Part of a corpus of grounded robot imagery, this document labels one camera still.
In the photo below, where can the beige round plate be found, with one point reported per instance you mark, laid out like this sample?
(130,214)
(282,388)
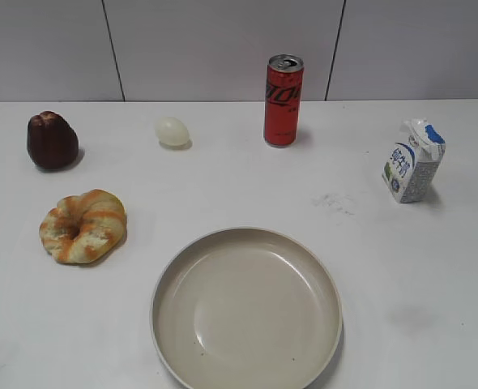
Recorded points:
(245,308)

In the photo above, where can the white blue milk carton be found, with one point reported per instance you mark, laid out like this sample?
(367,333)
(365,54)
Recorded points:
(413,161)

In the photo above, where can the white egg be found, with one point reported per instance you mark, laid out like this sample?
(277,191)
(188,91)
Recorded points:
(171,132)

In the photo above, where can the dark brown canele cake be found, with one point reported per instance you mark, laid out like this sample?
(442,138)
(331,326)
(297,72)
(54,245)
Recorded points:
(51,142)

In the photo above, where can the orange striped bagel bread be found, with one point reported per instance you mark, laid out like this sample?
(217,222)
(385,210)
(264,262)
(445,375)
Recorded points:
(83,228)

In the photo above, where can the red soda can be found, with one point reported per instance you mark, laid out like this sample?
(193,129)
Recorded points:
(282,99)

